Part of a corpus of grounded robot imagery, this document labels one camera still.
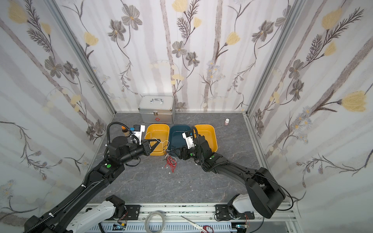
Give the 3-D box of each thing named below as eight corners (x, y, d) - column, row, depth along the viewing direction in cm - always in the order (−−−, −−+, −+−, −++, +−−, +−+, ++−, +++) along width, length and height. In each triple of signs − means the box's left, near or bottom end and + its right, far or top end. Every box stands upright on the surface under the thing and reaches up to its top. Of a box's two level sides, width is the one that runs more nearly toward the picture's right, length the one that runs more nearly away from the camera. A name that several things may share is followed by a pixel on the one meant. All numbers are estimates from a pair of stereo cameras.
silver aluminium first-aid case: (142, 123, 115) (137, 109, 103) (146, 109, 126) (142, 95, 114) (174, 123, 115) (172, 109, 103) (175, 109, 126) (174, 95, 114)
